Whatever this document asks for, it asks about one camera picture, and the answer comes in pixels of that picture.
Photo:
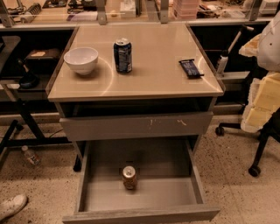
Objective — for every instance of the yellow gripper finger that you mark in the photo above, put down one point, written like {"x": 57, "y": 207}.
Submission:
{"x": 263, "y": 102}

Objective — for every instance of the orange soda can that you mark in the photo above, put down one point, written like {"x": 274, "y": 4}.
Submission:
{"x": 129, "y": 177}

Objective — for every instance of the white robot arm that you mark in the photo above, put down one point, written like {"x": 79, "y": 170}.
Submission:
{"x": 266, "y": 47}

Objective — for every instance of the closed top drawer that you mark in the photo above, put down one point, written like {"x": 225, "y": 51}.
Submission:
{"x": 135, "y": 126}

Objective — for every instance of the grey drawer cabinet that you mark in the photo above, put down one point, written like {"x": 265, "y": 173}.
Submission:
{"x": 157, "y": 83}

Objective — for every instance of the open middle drawer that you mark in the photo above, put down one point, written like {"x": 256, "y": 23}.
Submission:
{"x": 168, "y": 188}

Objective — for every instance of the blue soda can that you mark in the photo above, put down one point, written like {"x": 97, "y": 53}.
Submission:
{"x": 123, "y": 56}

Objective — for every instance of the dark blue snack bar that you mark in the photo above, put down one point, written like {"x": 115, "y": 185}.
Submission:
{"x": 190, "y": 68}

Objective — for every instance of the white bowl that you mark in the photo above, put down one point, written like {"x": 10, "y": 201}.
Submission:
{"x": 82, "y": 60}

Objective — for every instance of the black box with label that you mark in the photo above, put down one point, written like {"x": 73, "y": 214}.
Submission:
{"x": 43, "y": 58}

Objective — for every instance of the black joystick device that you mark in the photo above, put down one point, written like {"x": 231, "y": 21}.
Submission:
{"x": 29, "y": 79}

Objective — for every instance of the plastic water bottle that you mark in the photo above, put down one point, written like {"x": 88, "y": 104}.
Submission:
{"x": 31, "y": 156}

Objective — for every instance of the white shoe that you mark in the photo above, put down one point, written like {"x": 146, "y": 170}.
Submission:
{"x": 12, "y": 206}

